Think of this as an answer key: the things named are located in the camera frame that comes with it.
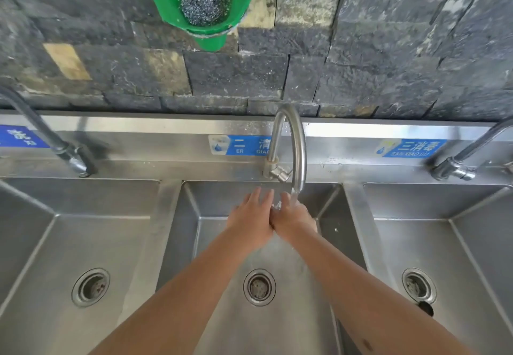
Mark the person's right hand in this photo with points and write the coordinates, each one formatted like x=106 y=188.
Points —
x=291 y=220

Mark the curved steel gooseneck faucet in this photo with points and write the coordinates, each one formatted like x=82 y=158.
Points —
x=289 y=146

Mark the person's left hand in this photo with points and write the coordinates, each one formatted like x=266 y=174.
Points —
x=249 y=222

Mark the person's right forearm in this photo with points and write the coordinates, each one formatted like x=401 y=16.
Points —
x=360 y=290

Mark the person's left fingers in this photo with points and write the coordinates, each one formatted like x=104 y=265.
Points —
x=261 y=198

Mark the round steel sink drain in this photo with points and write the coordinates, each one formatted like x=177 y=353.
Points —
x=91 y=287
x=419 y=285
x=259 y=287

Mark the stainless steel triple sink unit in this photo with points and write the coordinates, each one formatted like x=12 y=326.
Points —
x=100 y=222

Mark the blue sun label sticker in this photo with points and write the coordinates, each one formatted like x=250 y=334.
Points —
x=411 y=148

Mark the slanted steel faucet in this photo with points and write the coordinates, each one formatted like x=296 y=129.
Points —
x=467 y=154

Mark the plain blue label sticker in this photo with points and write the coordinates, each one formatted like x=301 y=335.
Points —
x=20 y=136

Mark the person's right fingers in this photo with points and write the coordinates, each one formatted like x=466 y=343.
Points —
x=283 y=203

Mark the person's left forearm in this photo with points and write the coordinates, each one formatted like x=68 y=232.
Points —
x=184 y=298

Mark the blue droplet label sticker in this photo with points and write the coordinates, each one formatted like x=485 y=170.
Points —
x=240 y=145

